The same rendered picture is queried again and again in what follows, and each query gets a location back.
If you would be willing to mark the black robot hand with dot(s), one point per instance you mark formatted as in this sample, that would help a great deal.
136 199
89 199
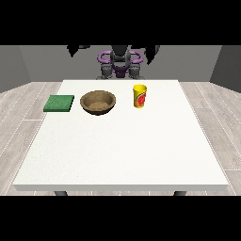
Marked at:
74 49
152 52

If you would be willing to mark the yellow cup with melon print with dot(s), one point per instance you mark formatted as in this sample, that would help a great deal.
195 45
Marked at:
139 96

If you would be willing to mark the green square pad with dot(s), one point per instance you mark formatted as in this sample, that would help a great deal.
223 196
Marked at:
59 103

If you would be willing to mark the brown wooden bowl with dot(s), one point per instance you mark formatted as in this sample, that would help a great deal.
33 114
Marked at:
98 102

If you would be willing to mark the grey robot trunk purple rings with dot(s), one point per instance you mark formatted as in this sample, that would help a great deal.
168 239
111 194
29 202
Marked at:
119 64

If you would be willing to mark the dark table leg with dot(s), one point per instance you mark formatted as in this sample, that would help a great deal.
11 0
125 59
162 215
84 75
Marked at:
180 193
61 193

